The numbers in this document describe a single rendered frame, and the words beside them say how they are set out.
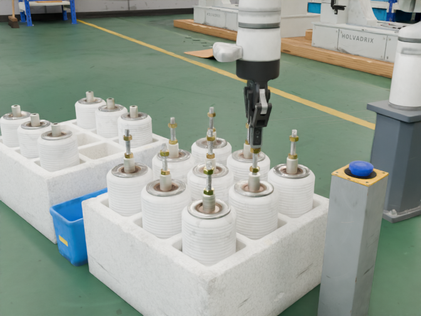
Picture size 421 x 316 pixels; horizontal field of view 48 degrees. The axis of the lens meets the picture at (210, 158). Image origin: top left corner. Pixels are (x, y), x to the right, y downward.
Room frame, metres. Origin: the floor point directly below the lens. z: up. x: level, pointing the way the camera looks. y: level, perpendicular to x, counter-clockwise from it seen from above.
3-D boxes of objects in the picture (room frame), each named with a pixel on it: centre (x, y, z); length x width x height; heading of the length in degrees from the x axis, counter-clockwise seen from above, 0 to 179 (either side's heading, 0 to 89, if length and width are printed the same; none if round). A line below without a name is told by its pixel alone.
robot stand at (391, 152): (1.22, -0.52, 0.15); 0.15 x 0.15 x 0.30; 28
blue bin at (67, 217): (1.05, 0.24, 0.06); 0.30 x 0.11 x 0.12; 133
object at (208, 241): (0.73, 0.00, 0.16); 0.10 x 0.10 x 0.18
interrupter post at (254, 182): (0.81, -0.08, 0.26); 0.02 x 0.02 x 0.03
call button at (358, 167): (0.74, -0.26, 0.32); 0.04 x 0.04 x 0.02
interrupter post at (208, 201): (0.73, 0.00, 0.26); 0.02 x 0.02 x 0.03
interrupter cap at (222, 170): (0.90, 0.00, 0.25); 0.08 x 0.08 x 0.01
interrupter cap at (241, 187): (0.81, -0.08, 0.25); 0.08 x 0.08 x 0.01
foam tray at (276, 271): (0.90, 0.00, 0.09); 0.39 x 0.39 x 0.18; 44
